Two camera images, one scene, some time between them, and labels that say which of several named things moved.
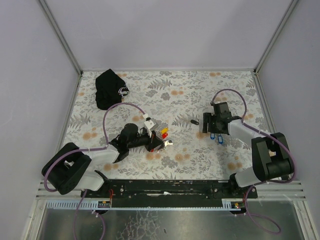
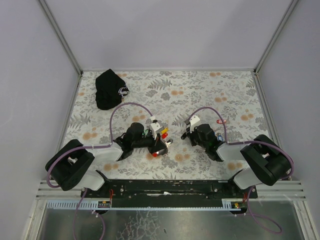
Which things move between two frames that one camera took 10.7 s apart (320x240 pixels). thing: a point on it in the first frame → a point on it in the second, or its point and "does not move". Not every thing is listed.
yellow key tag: x=165 y=130 does not move
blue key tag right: x=220 y=139 does not move
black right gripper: x=206 y=123 → x=190 y=136
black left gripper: x=155 y=143 does not move
